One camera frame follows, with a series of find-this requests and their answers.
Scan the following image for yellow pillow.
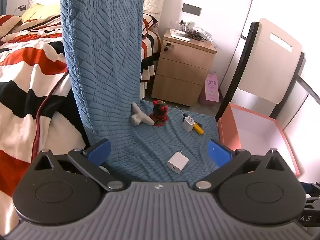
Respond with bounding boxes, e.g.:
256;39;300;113
21;3;61;23

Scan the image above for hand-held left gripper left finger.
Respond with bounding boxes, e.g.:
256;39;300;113
32;139;123;192

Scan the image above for small bottles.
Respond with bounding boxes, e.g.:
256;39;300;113
178;20;196;32

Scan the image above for white plush toy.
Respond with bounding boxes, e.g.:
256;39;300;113
130;102;155;126

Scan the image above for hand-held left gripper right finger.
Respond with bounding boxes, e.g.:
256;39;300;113
195;139;288;191

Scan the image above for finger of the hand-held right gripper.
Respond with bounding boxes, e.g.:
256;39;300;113
301;182;320;207

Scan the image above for blue textured blanket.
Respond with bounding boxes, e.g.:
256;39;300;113
60;0;220;183

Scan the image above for white remote control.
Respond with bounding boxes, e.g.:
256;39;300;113
171;34;191;42

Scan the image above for orange cardboard box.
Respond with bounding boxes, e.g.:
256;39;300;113
217;102;302;178

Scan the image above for clear plastic package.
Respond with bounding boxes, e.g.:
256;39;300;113
201;29;217;49

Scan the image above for red black striped blanket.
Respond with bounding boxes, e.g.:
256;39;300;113
0;12;163;232

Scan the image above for beige folding chair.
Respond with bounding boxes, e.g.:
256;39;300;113
215;17;320;121

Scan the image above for striped pillow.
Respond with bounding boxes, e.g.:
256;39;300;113
0;15;23;37

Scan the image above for red black figurine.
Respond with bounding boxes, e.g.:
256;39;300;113
149;100;169;127

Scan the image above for white plug adapter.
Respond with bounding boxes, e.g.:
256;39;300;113
182;116;196;132

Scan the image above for wooden nightstand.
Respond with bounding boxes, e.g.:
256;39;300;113
151;28;217;108

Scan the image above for white flat charger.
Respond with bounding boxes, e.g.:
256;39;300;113
166;151;190;174

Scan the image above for pink paper bag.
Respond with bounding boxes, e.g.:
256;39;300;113
199;72;221;106

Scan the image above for grey wall switch panel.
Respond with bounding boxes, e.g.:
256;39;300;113
182;3;202;16

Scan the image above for yellow handled screwdriver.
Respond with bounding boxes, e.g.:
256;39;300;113
176;106;205;134

